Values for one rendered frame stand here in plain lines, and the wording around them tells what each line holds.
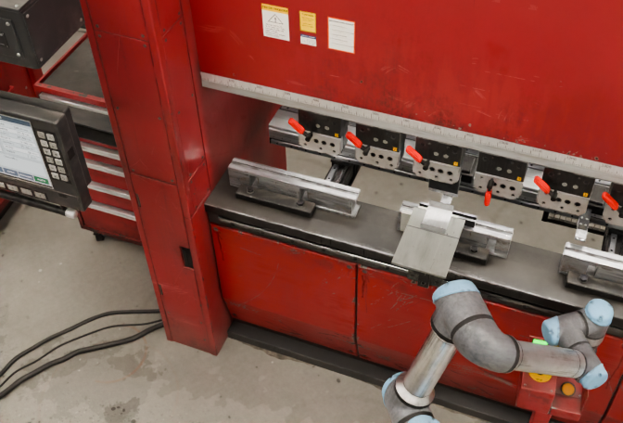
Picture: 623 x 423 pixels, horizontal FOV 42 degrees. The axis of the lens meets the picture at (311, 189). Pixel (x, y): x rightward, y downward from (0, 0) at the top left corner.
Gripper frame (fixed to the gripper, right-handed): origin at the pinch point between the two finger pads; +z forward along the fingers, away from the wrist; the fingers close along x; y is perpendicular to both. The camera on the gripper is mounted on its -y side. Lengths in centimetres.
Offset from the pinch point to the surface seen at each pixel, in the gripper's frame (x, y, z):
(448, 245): 46, 29, -14
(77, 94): 204, 68, -10
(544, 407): 6.1, -6.3, 13.6
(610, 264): -6.0, 36.8, -10.2
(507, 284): 24.5, 26.9, -1.4
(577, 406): -3.6, -3.6, 13.0
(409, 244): 58, 26, -14
